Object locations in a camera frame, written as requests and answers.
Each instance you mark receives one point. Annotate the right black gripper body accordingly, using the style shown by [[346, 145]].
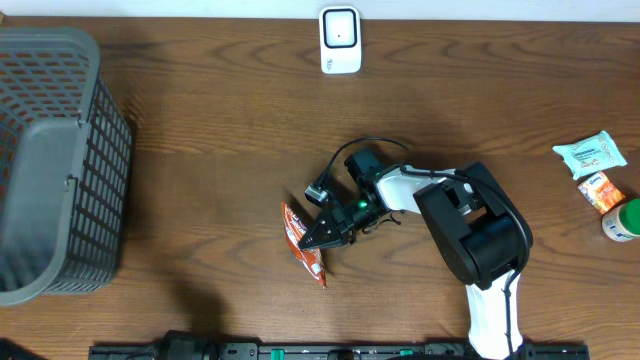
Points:
[[353, 213]]

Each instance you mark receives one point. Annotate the teal toilet tissue pack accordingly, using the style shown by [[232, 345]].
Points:
[[591, 155]]

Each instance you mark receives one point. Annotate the small orange snack box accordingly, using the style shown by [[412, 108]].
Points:
[[601, 193]]

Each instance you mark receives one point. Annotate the green lid jar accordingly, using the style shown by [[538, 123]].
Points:
[[621, 224]]

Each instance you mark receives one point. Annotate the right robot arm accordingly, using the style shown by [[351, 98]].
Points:
[[481, 236]]

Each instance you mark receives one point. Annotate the grey plastic mesh basket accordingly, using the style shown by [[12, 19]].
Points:
[[66, 154]]

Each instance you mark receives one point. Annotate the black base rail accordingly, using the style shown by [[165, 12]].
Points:
[[176, 345]]

